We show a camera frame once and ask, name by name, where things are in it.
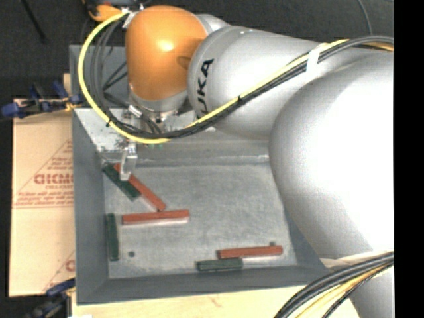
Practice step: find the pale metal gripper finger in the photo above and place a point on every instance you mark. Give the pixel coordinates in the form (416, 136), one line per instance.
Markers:
(112, 157)
(128, 164)

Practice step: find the red-brown flat block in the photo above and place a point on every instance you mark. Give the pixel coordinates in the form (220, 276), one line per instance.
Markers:
(149, 194)
(250, 251)
(155, 216)

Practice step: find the grey metal bin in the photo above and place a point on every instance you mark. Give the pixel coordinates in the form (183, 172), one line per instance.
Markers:
(215, 190)

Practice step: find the brown cardboard board red print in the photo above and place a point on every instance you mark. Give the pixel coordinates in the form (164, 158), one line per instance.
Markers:
(39, 230)

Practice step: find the dark green flat block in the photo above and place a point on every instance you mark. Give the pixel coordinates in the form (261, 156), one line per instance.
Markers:
(220, 264)
(124, 185)
(112, 237)

